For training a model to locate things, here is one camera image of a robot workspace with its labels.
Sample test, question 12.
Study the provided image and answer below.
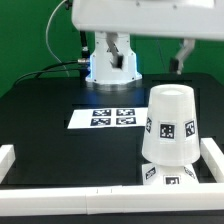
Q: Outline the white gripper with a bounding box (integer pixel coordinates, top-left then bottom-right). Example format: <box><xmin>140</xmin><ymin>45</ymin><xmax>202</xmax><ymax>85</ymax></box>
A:
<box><xmin>72</xmin><ymin>0</ymin><xmax>224</xmax><ymax>74</ymax></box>

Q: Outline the white lamp shade with markers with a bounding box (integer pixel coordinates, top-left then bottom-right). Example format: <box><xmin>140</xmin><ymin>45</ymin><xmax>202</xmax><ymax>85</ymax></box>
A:
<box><xmin>142</xmin><ymin>84</ymin><xmax>200</xmax><ymax>166</ymax></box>

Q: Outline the white square lamp base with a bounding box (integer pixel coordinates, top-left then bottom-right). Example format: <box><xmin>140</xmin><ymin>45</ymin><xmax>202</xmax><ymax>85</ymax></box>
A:
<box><xmin>142</xmin><ymin>163</ymin><xmax>199</xmax><ymax>185</ymax></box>

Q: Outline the marker sheet on table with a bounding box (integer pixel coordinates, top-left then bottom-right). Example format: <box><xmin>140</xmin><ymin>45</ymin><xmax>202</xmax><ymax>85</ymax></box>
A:
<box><xmin>68</xmin><ymin>107</ymin><xmax>147</xmax><ymax>129</ymax></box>

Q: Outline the white right fence bar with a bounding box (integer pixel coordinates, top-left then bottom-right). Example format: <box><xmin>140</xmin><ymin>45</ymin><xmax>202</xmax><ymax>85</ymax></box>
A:
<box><xmin>200</xmin><ymin>138</ymin><xmax>224</xmax><ymax>183</ymax></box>

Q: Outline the white fence bar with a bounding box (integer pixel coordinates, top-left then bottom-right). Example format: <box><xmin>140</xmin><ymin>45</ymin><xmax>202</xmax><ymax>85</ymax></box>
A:
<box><xmin>200</xmin><ymin>138</ymin><xmax>224</xmax><ymax>183</ymax></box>
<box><xmin>0</xmin><ymin>183</ymin><xmax>224</xmax><ymax>216</ymax></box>
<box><xmin>0</xmin><ymin>145</ymin><xmax>15</xmax><ymax>183</ymax></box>

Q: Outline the white front fence bar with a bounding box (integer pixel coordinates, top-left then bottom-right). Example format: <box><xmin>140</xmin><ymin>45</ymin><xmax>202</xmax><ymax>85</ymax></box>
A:
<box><xmin>0</xmin><ymin>183</ymin><xmax>224</xmax><ymax>216</ymax></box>

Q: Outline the white left fence bar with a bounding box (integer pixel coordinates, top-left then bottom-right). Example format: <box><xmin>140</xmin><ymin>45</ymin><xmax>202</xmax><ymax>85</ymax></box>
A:
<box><xmin>0</xmin><ymin>145</ymin><xmax>15</xmax><ymax>183</ymax></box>

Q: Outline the black camera stand pole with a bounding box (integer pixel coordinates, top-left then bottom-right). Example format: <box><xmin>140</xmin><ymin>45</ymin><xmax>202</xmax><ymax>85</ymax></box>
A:
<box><xmin>64</xmin><ymin>0</ymin><xmax>93</xmax><ymax>79</ymax></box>

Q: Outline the grey cable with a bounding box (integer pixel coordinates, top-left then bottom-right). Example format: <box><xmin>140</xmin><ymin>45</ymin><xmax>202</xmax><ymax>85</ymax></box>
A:
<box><xmin>45</xmin><ymin>0</ymin><xmax>72</xmax><ymax>78</ymax></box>

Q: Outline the black cable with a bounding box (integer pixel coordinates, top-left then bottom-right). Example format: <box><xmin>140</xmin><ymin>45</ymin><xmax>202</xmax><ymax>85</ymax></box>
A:
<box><xmin>12</xmin><ymin>60</ymin><xmax>88</xmax><ymax>87</ymax></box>

